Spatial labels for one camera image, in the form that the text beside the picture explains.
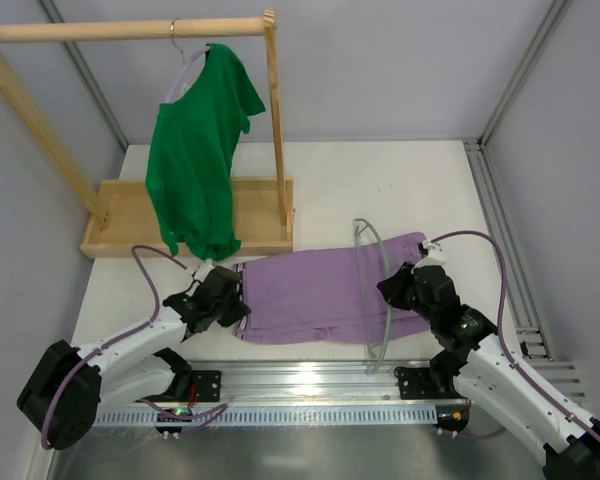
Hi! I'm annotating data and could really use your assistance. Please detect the purple trousers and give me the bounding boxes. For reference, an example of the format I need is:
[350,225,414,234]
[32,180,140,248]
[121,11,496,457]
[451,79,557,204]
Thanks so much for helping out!
[234,232,428,345]

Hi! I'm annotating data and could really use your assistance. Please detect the mint green clothes hanger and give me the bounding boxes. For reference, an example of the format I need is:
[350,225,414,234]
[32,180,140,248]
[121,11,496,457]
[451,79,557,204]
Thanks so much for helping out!
[353,217,393,375]

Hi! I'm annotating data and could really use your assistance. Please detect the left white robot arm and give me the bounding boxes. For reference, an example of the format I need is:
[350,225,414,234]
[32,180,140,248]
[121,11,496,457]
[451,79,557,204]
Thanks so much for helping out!
[17,263,250,450]

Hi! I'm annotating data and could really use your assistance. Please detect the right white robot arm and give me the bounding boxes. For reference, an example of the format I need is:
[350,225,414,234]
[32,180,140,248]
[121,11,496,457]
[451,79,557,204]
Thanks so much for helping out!
[377,263,600,479]

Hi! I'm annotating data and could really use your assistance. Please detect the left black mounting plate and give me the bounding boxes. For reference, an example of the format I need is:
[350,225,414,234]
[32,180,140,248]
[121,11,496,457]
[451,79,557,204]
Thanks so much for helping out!
[187,370,222,405]

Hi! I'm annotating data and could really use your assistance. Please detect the black mounting plate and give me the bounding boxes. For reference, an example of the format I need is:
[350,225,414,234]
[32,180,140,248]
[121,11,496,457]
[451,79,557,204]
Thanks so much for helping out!
[187,370,222,405]
[394,366,442,400]

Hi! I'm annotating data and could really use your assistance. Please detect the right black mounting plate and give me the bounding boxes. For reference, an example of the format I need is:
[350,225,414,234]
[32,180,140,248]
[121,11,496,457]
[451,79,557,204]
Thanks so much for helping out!
[394,366,442,400]

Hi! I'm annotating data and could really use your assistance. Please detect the wooden clothes rack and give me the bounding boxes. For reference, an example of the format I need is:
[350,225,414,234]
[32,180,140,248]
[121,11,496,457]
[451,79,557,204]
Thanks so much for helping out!
[0,9,294,259]

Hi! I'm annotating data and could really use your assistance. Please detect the green t-shirt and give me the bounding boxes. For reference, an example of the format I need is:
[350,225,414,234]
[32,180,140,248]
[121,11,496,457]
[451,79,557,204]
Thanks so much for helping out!
[145,43,266,261]

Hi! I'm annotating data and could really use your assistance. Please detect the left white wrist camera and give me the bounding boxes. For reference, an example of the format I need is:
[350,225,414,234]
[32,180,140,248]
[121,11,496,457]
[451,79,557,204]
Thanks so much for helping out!
[186,259,216,282]

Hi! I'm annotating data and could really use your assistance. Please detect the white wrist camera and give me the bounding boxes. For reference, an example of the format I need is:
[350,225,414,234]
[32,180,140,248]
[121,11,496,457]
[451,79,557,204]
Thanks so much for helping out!
[415,240,446,268]
[186,259,216,282]

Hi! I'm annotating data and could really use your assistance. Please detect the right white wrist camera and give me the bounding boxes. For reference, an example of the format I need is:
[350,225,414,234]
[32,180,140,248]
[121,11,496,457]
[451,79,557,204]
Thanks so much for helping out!
[415,240,446,268]

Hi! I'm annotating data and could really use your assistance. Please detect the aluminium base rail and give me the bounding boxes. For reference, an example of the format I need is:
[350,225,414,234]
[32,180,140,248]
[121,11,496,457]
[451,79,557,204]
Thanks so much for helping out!
[79,357,589,409]

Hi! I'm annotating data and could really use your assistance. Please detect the slotted cable duct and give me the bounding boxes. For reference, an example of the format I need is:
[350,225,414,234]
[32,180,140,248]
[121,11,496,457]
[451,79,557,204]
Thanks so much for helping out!
[94,404,438,428]

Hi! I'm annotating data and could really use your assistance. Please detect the aluminium frame post right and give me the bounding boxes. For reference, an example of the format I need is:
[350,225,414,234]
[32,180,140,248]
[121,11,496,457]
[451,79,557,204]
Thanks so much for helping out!
[463,1,572,364]

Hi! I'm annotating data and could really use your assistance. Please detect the aluminium frame post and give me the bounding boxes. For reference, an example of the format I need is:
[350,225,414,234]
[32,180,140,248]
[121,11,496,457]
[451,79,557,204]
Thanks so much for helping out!
[463,1,572,364]
[35,0,129,152]

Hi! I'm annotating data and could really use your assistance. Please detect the aluminium frame post left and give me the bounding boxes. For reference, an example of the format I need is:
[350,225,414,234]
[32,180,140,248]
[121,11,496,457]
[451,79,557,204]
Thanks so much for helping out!
[35,0,129,152]

